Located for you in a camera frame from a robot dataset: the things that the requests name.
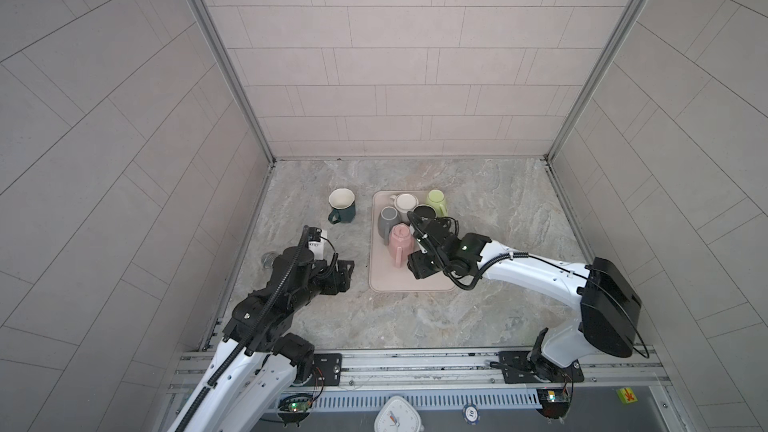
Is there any right circuit board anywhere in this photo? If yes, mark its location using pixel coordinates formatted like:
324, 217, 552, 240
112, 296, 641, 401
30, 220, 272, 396
536, 388, 571, 419

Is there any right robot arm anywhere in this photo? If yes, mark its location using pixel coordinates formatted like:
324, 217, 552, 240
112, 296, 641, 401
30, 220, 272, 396
407, 212, 642, 383

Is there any grey mug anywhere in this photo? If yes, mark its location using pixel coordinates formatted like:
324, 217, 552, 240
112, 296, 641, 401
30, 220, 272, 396
377, 206, 401, 246

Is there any round blue badge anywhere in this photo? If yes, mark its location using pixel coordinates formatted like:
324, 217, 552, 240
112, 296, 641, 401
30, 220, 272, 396
462, 404, 479, 425

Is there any white mug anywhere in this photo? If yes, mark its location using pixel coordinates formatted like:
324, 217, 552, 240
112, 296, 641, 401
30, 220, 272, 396
390, 193, 419, 224

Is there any light green mug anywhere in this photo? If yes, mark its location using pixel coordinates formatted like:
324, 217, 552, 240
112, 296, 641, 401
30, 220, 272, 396
426, 189, 448, 217

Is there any dark green mug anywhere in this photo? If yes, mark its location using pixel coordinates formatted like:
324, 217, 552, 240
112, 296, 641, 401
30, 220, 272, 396
328, 188, 356, 224

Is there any circuit board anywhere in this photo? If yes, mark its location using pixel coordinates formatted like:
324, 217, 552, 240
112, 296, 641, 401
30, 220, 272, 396
536, 388, 571, 419
278, 393, 315, 413

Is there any purple glitter tube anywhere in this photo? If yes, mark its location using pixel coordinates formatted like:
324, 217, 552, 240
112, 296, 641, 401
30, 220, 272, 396
261, 252, 279, 270

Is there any left circuit board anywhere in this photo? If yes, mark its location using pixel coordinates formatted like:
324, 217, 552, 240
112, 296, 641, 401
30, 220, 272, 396
278, 393, 315, 413

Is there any aluminium mounting rail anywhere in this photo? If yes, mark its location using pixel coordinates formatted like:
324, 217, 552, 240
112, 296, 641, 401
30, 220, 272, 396
170, 344, 670, 389

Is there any beige plastic tray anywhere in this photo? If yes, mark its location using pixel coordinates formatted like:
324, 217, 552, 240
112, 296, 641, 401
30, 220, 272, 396
368, 190, 456, 293

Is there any white kitchen timer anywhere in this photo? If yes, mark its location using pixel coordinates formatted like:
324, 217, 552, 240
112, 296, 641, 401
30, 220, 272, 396
374, 396, 424, 432

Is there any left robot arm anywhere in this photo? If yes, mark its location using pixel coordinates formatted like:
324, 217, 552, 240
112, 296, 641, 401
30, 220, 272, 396
168, 226, 354, 431

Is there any pink mug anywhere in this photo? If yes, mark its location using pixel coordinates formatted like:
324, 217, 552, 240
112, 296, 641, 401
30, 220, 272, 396
388, 223, 415, 268

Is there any black mug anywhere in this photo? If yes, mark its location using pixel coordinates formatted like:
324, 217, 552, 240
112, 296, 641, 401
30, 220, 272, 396
413, 204, 437, 221

